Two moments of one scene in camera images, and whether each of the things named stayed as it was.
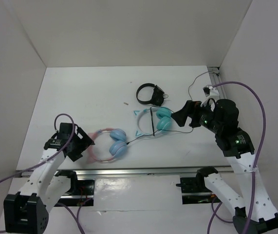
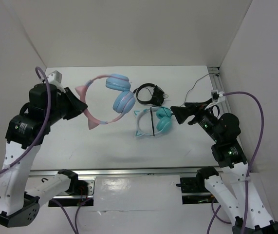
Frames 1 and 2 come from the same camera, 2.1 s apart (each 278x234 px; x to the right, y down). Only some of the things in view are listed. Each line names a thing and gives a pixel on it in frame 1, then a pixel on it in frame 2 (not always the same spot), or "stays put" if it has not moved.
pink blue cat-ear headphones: [117, 150] to [123, 100]
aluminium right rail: [215, 79] stays put
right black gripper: [190, 106] stays put
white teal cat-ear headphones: [163, 121] stays put
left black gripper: [84, 142] to [77, 106]
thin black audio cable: [164, 107] to [192, 87]
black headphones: [158, 96] stays put
